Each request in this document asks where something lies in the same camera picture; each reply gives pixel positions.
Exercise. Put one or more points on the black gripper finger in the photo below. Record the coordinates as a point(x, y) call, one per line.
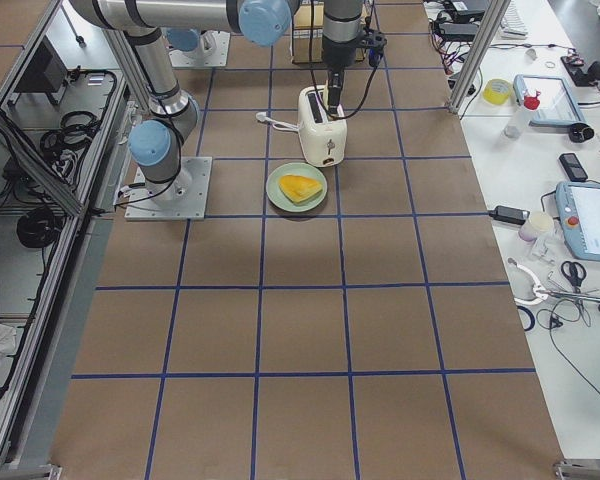
point(333, 100)

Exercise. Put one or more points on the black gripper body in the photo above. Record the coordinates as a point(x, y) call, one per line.
point(338, 54)

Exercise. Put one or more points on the white two-slot toaster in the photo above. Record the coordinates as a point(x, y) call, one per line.
point(322, 139)

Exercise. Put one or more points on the bread slice in toaster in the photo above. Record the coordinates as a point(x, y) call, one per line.
point(325, 97)

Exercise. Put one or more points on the light green plate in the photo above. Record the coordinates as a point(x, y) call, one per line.
point(278, 198)

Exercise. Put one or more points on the toast slice on plate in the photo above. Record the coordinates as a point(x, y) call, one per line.
point(299, 189)

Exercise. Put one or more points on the yellow tape roll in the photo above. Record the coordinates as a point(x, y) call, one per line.
point(497, 91)

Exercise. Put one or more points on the clear bottle red cap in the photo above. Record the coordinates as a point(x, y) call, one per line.
point(520, 120)

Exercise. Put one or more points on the far teach pendant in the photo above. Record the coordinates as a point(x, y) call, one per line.
point(558, 107)

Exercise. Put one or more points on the teach pendant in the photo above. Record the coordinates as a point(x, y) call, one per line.
point(578, 206)
point(558, 107)

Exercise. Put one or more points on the white paper cup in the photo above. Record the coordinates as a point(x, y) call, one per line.
point(536, 225)

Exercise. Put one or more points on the near teach pendant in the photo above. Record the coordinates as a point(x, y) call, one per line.
point(578, 206)

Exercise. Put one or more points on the black scissors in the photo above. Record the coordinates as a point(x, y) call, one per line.
point(575, 273)

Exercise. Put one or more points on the wire grid shelf with wood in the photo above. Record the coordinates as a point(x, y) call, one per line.
point(313, 16)

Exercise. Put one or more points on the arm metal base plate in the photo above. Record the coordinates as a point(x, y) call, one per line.
point(197, 59)
point(185, 199)

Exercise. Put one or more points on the aluminium frame post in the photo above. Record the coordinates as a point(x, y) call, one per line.
point(486, 32)

